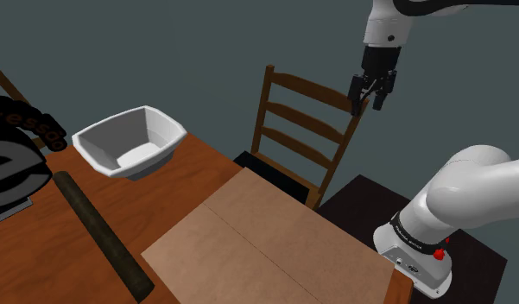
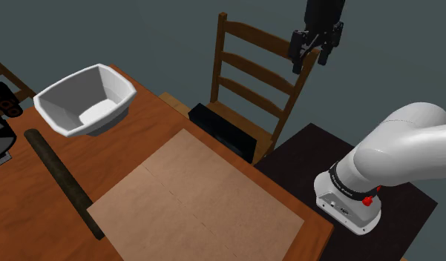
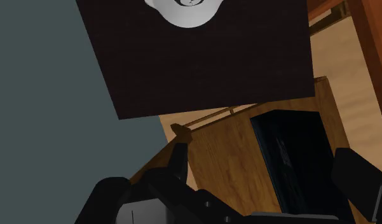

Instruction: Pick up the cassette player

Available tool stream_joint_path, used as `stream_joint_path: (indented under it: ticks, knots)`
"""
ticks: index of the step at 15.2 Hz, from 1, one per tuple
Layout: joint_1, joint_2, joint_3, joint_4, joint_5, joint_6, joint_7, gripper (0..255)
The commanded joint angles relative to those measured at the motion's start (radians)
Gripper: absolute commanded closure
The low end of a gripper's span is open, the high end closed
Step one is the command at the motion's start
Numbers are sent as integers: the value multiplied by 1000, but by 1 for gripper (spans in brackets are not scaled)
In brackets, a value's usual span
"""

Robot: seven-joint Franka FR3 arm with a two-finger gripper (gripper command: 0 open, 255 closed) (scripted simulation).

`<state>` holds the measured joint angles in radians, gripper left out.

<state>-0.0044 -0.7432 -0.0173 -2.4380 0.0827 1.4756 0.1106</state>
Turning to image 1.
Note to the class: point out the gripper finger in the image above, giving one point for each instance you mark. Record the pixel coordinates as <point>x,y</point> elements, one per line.
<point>357,94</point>
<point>383,92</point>

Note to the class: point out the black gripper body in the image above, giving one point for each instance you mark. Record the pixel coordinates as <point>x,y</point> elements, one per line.
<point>380,61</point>

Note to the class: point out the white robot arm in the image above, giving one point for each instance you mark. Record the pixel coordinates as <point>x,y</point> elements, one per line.
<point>465,189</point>

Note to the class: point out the wooden ladder-back chair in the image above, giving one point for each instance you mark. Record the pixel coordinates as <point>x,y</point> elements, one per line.
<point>301,122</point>
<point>6,88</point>

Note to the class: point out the dark robot stand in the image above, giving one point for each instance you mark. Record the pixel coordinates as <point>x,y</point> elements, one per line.
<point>360,202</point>

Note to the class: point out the brown flat cardboard sheet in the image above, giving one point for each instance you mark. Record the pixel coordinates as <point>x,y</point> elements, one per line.
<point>259,240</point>

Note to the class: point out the brown wooden table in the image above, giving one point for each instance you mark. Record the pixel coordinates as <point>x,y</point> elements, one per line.
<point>179,172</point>

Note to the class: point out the white angular bowl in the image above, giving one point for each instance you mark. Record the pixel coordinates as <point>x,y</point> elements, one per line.
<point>116,139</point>

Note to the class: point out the dark brown cylinder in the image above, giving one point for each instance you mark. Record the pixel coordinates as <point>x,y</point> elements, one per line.
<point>99,227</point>

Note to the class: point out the black grey espresso machine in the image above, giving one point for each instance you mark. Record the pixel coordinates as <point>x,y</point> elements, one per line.
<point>15,168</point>

